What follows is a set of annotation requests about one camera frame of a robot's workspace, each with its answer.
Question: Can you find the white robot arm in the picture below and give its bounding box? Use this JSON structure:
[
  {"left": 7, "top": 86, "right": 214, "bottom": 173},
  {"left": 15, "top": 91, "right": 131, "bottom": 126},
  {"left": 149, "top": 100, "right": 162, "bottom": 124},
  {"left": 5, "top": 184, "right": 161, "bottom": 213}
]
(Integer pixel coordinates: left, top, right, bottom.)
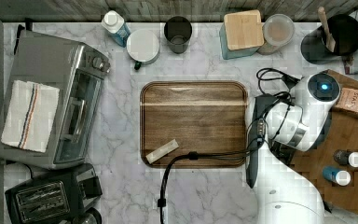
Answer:
[{"left": 245, "top": 72, "right": 341, "bottom": 224}]

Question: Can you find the wooden drawer cabinet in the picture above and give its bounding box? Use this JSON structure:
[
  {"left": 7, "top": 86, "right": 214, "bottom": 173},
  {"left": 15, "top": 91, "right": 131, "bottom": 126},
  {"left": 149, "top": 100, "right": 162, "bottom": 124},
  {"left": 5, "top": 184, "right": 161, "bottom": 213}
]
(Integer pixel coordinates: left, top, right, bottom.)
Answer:
[{"left": 287, "top": 68, "right": 358, "bottom": 218}]

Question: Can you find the wooden cutting board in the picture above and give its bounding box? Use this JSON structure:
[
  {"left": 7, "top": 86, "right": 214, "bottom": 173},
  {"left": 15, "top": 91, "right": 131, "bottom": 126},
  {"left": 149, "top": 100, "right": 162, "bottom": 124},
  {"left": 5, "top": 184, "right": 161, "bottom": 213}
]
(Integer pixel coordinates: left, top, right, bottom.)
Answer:
[{"left": 140, "top": 81, "right": 248, "bottom": 168}]

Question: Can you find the small light wooden block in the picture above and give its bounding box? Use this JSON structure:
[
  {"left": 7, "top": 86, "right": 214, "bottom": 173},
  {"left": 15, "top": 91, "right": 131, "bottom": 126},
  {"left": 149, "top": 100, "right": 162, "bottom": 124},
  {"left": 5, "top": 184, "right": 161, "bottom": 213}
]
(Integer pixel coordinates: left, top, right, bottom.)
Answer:
[{"left": 146, "top": 139, "right": 179, "bottom": 163}]

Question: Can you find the white lidded green jar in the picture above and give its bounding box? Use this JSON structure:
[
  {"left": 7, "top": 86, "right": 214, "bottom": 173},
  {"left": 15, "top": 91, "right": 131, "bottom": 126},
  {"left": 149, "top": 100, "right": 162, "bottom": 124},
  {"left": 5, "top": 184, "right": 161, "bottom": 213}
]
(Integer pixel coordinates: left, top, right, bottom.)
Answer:
[{"left": 127, "top": 30, "right": 159, "bottom": 71}]

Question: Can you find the dark grey cup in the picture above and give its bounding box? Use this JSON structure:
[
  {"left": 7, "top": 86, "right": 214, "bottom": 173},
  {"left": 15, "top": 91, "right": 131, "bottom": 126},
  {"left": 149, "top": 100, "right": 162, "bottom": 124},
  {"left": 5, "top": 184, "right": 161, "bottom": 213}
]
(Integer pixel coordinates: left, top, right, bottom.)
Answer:
[{"left": 164, "top": 16, "right": 192, "bottom": 54}]

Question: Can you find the teal canister with wooden lid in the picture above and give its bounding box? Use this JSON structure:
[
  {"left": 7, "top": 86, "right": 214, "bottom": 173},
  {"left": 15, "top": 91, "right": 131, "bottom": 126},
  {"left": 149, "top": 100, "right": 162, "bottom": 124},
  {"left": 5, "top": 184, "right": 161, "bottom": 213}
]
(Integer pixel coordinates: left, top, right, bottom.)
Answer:
[{"left": 219, "top": 9, "right": 264, "bottom": 60}]

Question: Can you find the white blue plastic bottle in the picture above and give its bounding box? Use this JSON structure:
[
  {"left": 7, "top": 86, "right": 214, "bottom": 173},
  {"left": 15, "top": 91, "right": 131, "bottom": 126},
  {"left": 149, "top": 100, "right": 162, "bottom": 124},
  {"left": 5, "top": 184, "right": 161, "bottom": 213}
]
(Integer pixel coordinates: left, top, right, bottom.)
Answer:
[{"left": 102, "top": 10, "right": 131, "bottom": 48}]

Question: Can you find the silver toaster oven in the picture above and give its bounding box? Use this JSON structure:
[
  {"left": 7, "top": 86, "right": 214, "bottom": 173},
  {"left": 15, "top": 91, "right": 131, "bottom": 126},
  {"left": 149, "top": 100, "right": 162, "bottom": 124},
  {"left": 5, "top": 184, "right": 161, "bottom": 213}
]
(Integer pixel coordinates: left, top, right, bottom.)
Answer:
[{"left": 0, "top": 30, "right": 110, "bottom": 170}]

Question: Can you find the clear jar with white lid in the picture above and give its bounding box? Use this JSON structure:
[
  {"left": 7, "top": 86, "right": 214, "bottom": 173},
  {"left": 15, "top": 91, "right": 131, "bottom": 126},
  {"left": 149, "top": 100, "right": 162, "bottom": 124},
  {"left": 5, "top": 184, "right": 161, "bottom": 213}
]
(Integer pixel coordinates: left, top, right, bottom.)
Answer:
[{"left": 257, "top": 14, "right": 295, "bottom": 55}]

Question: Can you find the white striped folded towel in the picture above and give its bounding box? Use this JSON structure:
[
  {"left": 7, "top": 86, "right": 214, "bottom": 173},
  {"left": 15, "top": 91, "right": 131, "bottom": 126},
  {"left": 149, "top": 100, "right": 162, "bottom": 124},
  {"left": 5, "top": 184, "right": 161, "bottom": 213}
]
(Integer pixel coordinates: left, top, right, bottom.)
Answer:
[{"left": 1, "top": 80, "right": 60, "bottom": 153}]

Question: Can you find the black two-slot toaster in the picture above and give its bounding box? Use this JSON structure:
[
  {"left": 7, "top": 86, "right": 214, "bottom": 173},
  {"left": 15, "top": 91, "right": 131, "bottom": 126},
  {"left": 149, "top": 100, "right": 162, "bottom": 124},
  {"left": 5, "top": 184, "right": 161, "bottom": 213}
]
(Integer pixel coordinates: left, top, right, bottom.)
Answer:
[{"left": 5, "top": 163, "right": 103, "bottom": 224}]

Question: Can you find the wooden spoon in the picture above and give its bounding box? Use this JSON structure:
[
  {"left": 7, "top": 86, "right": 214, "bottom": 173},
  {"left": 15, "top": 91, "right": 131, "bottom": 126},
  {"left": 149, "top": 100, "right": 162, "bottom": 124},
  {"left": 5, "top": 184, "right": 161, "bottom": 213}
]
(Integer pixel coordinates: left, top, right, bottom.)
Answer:
[{"left": 317, "top": 7, "right": 336, "bottom": 52}]

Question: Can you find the small wooden tray with packets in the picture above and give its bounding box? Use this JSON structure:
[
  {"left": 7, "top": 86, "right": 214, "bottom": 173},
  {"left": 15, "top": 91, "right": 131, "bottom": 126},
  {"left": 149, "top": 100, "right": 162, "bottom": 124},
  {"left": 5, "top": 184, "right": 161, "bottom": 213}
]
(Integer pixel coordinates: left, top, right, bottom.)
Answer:
[{"left": 333, "top": 88, "right": 358, "bottom": 115}]

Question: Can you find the blue spice shaker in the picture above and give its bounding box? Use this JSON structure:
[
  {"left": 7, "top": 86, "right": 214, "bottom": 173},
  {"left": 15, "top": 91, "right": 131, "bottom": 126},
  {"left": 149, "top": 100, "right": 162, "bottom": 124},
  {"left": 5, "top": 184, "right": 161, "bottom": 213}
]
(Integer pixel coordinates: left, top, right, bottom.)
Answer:
[{"left": 323, "top": 166, "right": 351, "bottom": 187}]

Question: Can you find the dark spice shaker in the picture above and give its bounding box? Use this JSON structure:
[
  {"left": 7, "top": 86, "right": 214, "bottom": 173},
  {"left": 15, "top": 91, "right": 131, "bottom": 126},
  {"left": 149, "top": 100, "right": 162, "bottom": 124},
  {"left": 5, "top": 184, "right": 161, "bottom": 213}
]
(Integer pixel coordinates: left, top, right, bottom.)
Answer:
[{"left": 333, "top": 149, "right": 358, "bottom": 168}]

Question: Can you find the black utensil holder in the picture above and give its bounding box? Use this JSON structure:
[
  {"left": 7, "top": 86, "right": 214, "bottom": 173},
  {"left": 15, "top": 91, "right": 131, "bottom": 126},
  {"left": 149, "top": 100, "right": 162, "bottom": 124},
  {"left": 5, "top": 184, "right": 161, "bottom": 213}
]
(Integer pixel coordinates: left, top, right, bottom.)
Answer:
[{"left": 301, "top": 14, "right": 358, "bottom": 64}]

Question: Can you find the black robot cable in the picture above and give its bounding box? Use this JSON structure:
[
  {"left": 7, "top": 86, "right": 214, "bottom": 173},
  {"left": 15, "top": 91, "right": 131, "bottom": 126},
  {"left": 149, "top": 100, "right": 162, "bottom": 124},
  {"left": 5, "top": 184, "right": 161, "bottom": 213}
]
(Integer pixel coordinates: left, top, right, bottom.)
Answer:
[{"left": 157, "top": 67, "right": 301, "bottom": 224}]

